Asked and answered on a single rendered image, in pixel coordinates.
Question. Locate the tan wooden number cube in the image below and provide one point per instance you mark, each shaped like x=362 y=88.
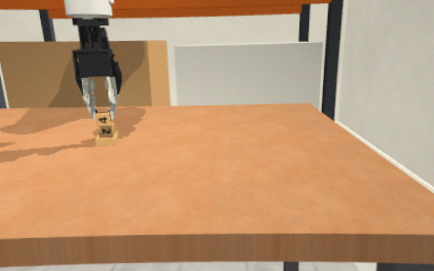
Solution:
x=107 y=131
x=103 y=119

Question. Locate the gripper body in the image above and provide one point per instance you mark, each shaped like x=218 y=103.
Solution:
x=92 y=64

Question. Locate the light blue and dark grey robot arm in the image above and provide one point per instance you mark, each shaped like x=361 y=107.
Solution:
x=88 y=9

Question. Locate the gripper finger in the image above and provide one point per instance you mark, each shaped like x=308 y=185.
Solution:
x=90 y=100
x=114 y=85

